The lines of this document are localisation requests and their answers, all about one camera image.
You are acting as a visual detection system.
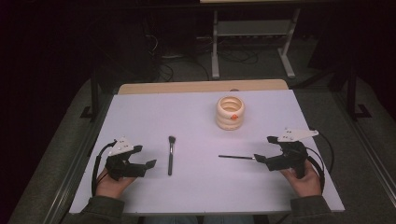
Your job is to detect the grey metal stand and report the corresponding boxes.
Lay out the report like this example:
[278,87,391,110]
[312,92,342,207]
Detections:
[210,7,302,80]

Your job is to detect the black fluffy makeup brush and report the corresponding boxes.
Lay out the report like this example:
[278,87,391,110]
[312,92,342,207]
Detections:
[167,135,177,176]

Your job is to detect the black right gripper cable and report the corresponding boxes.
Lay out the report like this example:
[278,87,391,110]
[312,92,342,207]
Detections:
[306,127,335,191]

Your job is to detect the thin black makeup brush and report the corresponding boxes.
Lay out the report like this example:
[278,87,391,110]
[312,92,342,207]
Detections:
[218,154,256,161]

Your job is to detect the white table board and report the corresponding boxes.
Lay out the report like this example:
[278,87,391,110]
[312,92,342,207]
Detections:
[68,89,346,216]

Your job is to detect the person's right hand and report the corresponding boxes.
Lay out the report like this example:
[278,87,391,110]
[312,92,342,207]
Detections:
[279,160,323,198]

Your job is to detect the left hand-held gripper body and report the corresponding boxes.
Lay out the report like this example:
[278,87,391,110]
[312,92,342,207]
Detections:
[105,136,148,182]

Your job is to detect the black floor cable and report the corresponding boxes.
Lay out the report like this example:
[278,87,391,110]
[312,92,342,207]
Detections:
[158,58,211,83]
[218,49,260,65]

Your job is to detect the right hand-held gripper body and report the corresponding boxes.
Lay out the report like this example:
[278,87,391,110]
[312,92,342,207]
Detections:
[265,128,319,180]

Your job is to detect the wooden table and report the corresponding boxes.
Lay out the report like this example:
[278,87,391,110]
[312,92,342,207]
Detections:
[117,78,290,95]

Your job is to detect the person's left hand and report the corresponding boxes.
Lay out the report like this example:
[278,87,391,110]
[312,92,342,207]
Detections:
[95,169,137,200]

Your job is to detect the black floor stand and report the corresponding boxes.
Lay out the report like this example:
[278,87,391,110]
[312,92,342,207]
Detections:
[346,64,373,121]
[79,69,101,122]

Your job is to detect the cream ribbed brush holder cup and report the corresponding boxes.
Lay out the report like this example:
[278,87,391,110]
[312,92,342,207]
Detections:
[216,95,246,131]

